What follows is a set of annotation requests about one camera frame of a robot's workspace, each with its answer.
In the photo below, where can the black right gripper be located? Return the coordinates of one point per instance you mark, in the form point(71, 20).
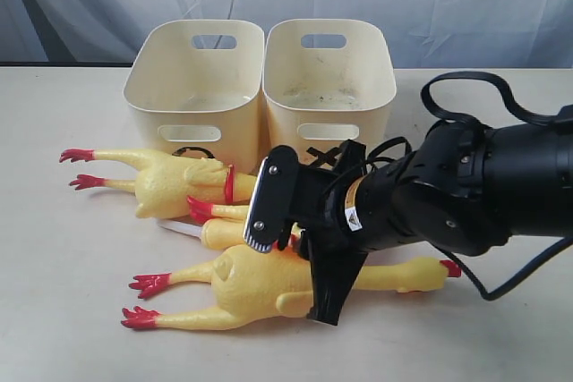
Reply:
point(325, 238)

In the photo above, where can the whole rubber chicken front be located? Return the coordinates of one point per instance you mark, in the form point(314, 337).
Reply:
point(249, 286)

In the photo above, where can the whole rubber chicken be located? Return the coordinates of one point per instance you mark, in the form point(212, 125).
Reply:
point(165, 183)
point(249, 286)

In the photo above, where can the detached rubber chicken head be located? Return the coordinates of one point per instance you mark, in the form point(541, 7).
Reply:
point(215, 234)

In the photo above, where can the headless rubber chicken body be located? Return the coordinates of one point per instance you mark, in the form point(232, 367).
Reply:
point(202, 211)

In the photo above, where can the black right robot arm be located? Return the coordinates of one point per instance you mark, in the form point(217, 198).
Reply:
point(467, 189)

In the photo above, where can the cream bin with cross mark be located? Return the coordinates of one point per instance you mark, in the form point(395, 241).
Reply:
point(326, 81)

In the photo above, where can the whole rubber chicken near bins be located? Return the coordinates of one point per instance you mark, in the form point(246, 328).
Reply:
point(165, 183)

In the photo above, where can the cream bin with circle mark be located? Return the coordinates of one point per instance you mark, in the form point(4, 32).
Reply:
point(197, 83)

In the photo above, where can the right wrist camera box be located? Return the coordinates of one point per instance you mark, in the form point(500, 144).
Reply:
point(268, 221)

